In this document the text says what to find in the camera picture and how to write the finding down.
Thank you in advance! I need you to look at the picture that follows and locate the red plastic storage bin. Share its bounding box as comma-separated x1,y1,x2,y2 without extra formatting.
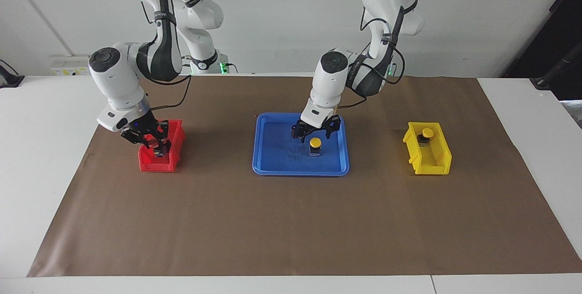
138,120,186,173

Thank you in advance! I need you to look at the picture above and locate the blue plastic tray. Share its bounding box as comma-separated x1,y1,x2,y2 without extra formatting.
252,112,350,176

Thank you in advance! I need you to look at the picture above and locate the brown paper table mat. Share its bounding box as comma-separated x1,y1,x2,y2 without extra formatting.
27,75,582,278

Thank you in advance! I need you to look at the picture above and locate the yellow plastic storage bin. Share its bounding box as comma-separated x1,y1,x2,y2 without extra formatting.
402,122,452,175

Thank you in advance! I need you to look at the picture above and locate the black stand pole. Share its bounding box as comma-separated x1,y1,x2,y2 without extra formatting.
530,42,582,90

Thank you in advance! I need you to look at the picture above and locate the dark panel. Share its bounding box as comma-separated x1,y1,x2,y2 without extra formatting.
502,0,582,101

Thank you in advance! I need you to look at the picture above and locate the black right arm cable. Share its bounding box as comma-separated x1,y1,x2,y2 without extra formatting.
141,1,194,110

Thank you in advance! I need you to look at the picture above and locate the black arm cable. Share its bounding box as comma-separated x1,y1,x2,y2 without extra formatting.
339,5,406,109
141,1,194,110

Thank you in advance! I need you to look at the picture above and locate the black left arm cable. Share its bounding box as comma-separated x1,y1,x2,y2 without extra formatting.
339,5,406,109

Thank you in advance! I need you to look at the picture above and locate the white wall power outlet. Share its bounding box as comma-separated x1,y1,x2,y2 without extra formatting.
49,55,91,76

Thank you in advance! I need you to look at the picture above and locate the black clamp mount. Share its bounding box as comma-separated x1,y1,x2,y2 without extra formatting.
0,59,25,89

